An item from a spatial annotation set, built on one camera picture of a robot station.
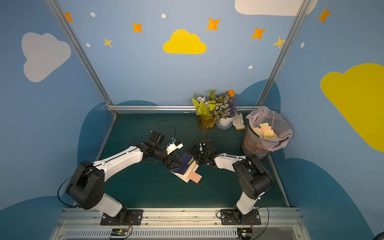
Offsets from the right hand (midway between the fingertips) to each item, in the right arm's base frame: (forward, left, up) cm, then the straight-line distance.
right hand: (189, 152), depth 92 cm
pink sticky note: (-14, -4, -5) cm, 15 cm away
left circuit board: (-42, +31, -7) cm, 53 cm away
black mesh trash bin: (+4, -37, +8) cm, 38 cm away
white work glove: (+33, -36, -7) cm, 50 cm away
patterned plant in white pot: (+22, -22, +15) cm, 34 cm away
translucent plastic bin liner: (+12, -54, +14) cm, 57 cm away
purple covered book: (-7, 0, -2) cm, 7 cm away
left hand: (-8, +4, +6) cm, 10 cm away
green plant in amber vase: (+27, -8, +16) cm, 32 cm away
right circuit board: (-39, -31, -8) cm, 50 cm away
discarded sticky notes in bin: (+14, -48, +7) cm, 50 cm away
